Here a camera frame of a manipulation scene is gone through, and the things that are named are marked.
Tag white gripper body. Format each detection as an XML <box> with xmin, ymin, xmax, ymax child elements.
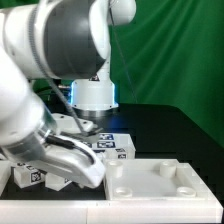
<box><xmin>2</xmin><ymin>136</ymin><xmax>105</xmax><ymax>188</ymax></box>

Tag white square tabletop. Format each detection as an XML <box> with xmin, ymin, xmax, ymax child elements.
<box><xmin>104</xmin><ymin>159</ymin><xmax>214</xmax><ymax>201</ymax></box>

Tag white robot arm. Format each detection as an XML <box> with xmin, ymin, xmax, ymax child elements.
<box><xmin>0</xmin><ymin>0</ymin><xmax>136</xmax><ymax>188</ymax></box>

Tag paper sheet with markers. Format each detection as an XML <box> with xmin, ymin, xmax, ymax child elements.
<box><xmin>49</xmin><ymin>113</ymin><xmax>136</xmax><ymax>151</ymax></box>

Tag white u-shaped fence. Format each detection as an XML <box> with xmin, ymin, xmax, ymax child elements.
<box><xmin>0</xmin><ymin>161</ymin><xmax>224</xmax><ymax>224</ymax></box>

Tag black cables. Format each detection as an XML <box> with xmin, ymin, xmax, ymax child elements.
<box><xmin>46</xmin><ymin>78</ymin><xmax>98</xmax><ymax>141</ymax></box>

